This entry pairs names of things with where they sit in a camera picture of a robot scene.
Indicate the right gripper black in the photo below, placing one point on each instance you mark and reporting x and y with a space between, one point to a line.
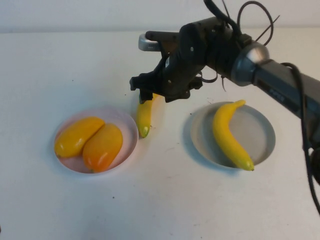
175 75

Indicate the slim yellow banana green tip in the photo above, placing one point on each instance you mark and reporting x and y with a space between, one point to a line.
143 117

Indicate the thick yellow banana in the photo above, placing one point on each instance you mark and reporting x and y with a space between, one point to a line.
225 135

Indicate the mango with orange end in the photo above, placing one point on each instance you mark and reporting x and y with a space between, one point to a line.
102 150

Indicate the glossy yellow mango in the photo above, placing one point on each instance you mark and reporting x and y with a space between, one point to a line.
75 137

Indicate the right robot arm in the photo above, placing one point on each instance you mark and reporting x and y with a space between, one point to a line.
275 82

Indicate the pink round plate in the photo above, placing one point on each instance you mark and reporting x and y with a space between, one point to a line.
126 125

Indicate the grey-blue round plate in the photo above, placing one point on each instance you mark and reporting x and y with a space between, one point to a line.
257 135

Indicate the black zip tie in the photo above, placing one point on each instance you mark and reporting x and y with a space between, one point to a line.
272 25

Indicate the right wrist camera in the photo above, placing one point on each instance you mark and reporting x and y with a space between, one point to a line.
147 43

